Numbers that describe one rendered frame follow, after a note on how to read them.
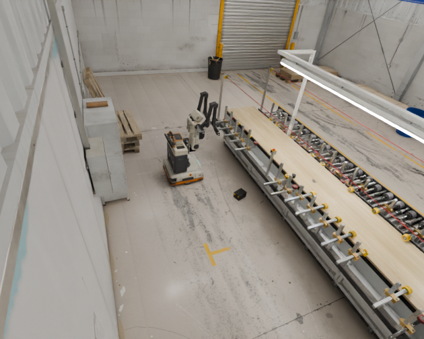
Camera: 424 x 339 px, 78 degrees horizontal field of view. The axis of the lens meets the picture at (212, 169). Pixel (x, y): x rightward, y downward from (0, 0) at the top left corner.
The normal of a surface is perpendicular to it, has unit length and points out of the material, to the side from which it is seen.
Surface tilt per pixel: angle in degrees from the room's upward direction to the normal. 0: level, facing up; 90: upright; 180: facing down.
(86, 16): 90
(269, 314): 0
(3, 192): 0
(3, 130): 90
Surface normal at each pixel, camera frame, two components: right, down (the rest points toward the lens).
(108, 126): 0.38, 0.60
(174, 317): 0.08, -0.78
